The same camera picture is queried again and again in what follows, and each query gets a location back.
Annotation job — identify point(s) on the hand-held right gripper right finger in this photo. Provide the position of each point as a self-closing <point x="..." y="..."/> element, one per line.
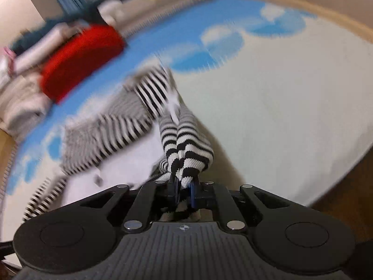
<point x="193" y="194"/>

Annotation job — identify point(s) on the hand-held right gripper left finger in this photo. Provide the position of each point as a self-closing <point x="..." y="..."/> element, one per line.
<point x="174" y="191"/>

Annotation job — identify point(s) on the black white striped small garment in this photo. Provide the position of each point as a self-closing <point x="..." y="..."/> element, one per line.
<point x="186" y="143"/>

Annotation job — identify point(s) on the blue cloud printed bed mat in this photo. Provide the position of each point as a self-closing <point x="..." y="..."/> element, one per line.
<point x="276" y="108"/>

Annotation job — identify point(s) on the red folded blanket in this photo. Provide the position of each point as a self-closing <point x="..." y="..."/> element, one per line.
<point x="81" y="61"/>

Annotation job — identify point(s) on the cream folded blanket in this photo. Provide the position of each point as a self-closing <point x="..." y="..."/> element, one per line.
<point x="20" y="105"/>

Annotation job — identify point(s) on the white soft object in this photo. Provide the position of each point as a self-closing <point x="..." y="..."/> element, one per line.
<point x="110" y="11"/>

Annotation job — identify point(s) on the white folded cloth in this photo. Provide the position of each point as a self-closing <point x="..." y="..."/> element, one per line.
<point x="46" y="49"/>

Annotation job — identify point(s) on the teal knitted cloth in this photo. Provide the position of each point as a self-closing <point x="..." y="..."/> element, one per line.
<point x="38" y="30"/>

